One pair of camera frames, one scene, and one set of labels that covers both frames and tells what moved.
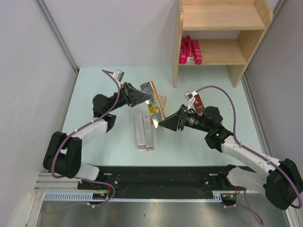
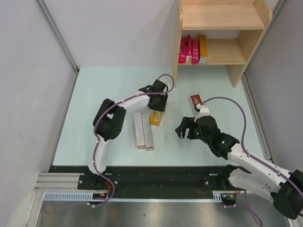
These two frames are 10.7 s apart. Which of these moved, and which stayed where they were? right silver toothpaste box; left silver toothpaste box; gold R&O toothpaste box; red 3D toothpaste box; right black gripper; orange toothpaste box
Moved: gold R&O toothpaste box; right black gripper; orange toothpaste box
Stayed: left silver toothpaste box; red 3D toothpaste box; right silver toothpaste box
